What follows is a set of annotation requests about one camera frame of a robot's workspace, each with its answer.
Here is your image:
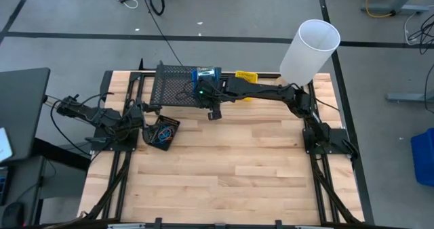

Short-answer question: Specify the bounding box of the blue plastic basket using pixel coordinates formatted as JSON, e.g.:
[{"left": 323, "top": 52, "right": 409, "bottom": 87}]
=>
[{"left": 191, "top": 66, "right": 222, "bottom": 87}]

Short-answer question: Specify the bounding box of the black plastic basket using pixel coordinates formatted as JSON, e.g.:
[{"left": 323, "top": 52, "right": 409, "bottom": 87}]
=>
[{"left": 142, "top": 114, "right": 181, "bottom": 152}]

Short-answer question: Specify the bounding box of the yellow plastic basket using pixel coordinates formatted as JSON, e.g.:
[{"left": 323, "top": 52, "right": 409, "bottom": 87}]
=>
[{"left": 235, "top": 70, "right": 258, "bottom": 102}]

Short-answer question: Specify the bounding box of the black mesh desk riser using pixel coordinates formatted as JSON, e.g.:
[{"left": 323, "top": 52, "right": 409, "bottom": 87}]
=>
[{"left": 149, "top": 63, "right": 223, "bottom": 115}]

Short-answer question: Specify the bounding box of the dark grey desk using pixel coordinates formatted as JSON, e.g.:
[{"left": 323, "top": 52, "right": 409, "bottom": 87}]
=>
[{"left": 0, "top": 67, "right": 92, "bottom": 171}]

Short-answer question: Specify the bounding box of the white shade table lamp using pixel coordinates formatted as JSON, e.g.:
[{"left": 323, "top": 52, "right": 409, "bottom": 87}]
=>
[{"left": 272, "top": 18, "right": 341, "bottom": 87}]

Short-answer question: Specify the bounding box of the black computer mouse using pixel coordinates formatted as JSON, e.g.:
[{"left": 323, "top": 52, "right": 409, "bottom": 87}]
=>
[{"left": 1, "top": 201, "right": 26, "bottom": 228}]

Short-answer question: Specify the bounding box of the grey metal floor foot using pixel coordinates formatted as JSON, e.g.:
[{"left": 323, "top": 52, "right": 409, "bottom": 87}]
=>
[{"left": 387, "top": 91, "right": 434, "bottom": 104}]

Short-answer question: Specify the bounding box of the blue plastic bin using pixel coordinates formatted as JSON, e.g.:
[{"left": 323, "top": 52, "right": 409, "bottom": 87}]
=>
[{"left": 410, "top": 127, "right": 434, "bottom": 188}]

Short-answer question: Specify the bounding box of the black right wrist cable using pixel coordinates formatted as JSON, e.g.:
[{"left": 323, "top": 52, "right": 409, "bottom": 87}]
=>
[{"left": 176, "top": 79, "right": 238, "bottom": 103}]

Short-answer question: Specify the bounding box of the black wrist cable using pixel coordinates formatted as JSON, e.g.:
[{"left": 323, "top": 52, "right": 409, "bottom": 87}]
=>
[
  {"left": 176, "top": 79, "right": 238, "bottom": 103},
  {"left": 50, "top": 92, "right": 115, "bottom": 155}
]

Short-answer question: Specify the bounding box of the long black floor cable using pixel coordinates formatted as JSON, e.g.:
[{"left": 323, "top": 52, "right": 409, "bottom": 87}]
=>
[{"left": 139, "top": 0, "right": 184, "bottom": 66}]

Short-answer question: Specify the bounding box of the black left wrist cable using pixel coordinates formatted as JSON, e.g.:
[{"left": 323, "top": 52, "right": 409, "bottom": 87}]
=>
[{"left": 50, "top": 92, "right": 115, "bottom": 155}]

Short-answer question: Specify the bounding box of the yellow black cable bundle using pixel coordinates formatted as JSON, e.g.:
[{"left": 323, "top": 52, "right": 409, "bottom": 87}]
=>
[{"left": 45, "top": 95, "right": 64, "bottom": 106}]

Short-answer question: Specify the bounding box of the black coiled cable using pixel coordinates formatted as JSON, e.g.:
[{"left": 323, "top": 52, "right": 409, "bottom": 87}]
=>
[{"left": 149, "top": 0, "right": 166, "bottom": 16}]

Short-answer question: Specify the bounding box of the black aluminium rig frame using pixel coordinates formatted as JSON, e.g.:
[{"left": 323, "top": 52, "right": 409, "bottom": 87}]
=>
[{"left": 77, "top": 69, "right": 376, "bottom": 229}]

